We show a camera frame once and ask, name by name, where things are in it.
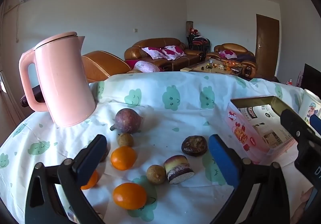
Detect white cloud print tablecloth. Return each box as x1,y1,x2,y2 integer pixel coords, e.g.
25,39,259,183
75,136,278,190
0,71,321,224

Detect black television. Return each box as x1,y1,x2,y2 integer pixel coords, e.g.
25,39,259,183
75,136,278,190
300,63,321,89

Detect pink cardboard snack box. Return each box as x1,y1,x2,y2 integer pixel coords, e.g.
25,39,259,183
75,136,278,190
227,96,301,164

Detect brown leather recliner chair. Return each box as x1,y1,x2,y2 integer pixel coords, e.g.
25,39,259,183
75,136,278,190
81,51,132,83

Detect brown leather armchair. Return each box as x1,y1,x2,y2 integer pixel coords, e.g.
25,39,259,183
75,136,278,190
206,44,257,79

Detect brown wooden door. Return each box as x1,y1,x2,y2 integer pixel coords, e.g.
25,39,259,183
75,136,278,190
255,14,280,78

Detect white magenta flower pillow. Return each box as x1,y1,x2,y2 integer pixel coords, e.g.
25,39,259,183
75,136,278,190
219,50,237,59
142,47,167,59
162,45,187,61

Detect dark maroon chair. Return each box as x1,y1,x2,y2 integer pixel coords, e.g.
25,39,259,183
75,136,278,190
21,85,47,108

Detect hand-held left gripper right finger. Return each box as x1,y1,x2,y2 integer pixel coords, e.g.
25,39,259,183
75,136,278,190
208,134,299,224

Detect white cartoon paper cup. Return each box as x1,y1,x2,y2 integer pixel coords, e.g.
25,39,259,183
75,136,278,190
298,89,321,124

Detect pink electric kettle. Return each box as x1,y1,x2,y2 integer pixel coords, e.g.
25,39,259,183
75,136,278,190
19,31,97,128

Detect pale pink cushion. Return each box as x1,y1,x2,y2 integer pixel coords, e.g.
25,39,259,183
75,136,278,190
134,61,159,73

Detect white wall cable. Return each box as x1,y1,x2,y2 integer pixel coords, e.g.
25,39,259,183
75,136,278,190
15,1,22,43

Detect cluttered coffee table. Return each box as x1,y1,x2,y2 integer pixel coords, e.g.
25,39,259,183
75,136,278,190
181,60,244,75

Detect purple passion fruit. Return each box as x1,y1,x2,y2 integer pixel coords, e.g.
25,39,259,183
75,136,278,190
110,108,144,134

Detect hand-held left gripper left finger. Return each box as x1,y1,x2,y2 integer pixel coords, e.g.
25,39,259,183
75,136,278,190
25,134,108,224

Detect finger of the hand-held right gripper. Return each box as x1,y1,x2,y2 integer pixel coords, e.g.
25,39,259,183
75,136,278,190
280,109,321,147
310,115,321,137

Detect brown leather sofa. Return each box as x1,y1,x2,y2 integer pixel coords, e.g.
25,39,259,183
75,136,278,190
124,38,205,71

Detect dark brown wrinkled fruit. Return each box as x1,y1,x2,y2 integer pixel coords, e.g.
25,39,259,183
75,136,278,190
181,136,208,157

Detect orange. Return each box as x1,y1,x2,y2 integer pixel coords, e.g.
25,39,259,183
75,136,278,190
81,169,99,190
113,182,147,210
111,146,137,171

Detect person's right forearm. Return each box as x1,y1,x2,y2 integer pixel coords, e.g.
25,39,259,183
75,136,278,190
300,186,315,217

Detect stack of dark chairs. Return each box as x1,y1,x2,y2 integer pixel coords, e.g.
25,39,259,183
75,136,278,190
187,33,210,54

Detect brown longan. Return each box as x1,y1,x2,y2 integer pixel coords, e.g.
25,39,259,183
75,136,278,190
118,133,134,148
100,146,110,163
146,164,166,184

